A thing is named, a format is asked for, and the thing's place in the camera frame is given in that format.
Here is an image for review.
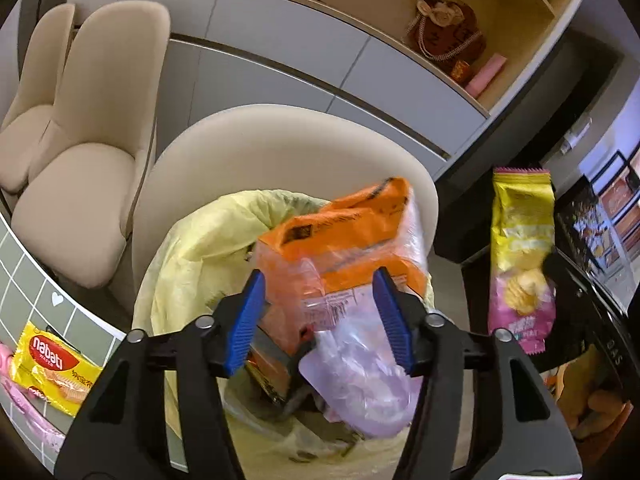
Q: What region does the green checked tablecloth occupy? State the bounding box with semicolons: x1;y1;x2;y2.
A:
0;212;132;461

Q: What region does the dark glass-front cabinet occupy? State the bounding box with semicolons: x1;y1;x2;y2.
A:
552;150;640;311

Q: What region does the brown doll figurine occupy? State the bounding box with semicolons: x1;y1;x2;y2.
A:
405;0;487;64

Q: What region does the orange clear plastic packet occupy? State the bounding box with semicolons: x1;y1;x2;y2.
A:
255;176;434;437

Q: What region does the white wall socket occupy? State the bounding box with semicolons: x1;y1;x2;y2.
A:
560;120;594;154

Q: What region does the grey sideboard cabinet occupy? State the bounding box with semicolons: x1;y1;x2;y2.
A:
67;0;488;181

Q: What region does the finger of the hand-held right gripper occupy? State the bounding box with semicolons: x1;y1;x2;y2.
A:
541;251;581;306

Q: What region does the trash bin with yellow bag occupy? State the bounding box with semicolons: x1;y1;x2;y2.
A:
132;189;473;480

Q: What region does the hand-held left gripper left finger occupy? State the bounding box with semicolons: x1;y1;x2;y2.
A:
54;270;266;480

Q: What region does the yellow wafer packet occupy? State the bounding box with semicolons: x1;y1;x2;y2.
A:
10;321;104;419

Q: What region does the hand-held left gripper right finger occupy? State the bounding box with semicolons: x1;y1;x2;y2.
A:
374;266;586;480

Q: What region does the yellow pink chip packet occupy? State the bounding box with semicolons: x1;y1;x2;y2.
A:
489;166;559;357

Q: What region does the person's right hand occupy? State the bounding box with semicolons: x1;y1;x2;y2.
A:
552;355;633;443

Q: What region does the pink box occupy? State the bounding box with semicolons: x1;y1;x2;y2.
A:
465;54;507;96

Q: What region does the beige chair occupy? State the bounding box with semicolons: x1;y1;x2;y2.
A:
131;104;440;311
11;1;172;291
0;2;76;196

